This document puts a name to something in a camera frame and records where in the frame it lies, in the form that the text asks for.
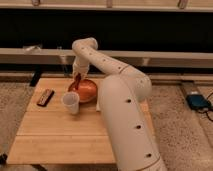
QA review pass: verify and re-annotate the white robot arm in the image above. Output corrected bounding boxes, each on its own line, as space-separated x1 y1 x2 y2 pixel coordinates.
72 38 167 171

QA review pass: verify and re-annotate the orange ceramic bowl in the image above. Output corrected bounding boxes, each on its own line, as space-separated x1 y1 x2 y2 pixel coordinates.
68 79 98 103

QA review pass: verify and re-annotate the white plastic cup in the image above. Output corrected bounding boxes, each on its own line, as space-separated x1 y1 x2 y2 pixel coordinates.
61 92 80 115

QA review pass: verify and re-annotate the wooden table board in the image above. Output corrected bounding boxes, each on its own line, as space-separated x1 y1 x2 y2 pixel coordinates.
6 77 161 165

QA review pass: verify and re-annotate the blue box on floor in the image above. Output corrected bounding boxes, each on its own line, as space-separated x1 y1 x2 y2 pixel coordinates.
186 94 211 110

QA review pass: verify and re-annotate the lower wooden rail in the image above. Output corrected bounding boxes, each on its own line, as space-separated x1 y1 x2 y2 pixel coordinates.
0 48 213 68

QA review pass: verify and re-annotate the wooden rail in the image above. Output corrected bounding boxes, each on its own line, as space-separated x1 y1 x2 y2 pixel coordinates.
0 0 213 13
0 48 213 68

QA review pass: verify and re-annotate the upper wooden rail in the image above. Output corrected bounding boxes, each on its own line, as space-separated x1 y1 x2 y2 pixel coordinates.
0 0 213 13

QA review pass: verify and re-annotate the black cable on floor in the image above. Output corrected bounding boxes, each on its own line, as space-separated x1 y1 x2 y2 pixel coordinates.
198 91 213 122

